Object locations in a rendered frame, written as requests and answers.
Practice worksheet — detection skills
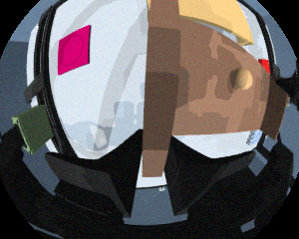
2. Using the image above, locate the brown wooden tray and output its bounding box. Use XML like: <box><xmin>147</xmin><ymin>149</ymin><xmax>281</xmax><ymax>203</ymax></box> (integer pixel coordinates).
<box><xmin>142</xmin><ymin>0</ymin><xmax>288</xmax><ymax>177</ymax></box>

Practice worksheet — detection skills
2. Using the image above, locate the tan ball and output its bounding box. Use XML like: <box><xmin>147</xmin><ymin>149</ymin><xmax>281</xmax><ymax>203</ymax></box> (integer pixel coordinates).
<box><xmin>233</xmin><ymin>68</ymin><xmax>252</xmax><ymax>90</ymax></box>

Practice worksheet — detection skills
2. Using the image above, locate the tan wooden shelf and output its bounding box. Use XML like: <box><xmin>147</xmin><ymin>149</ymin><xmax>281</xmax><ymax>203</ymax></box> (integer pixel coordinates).
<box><xmin>178</xmin><ymin>0</ymin><xmax>254</xmax><ymax>46</ymax></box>

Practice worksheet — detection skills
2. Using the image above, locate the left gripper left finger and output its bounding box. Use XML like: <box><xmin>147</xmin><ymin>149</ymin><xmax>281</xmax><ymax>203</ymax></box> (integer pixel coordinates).
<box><xmin>45</xmin><ymin>128</ymin><xmax>143</xmax><ymax>218</ymax></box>

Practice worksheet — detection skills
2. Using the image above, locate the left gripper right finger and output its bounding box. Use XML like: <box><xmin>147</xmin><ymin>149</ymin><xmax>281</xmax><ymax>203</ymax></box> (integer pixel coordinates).
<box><xmin>163</xmin><ymin>136</ymin><xmax>255</xmax><ymax>216</ymax></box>

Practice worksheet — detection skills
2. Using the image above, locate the red rectangular block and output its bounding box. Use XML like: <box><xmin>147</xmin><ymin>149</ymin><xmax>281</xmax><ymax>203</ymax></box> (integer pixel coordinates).
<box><xmin>258</xmin><ymin>59</ymin><xmax>270</xmax><ymax>74</ymax></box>

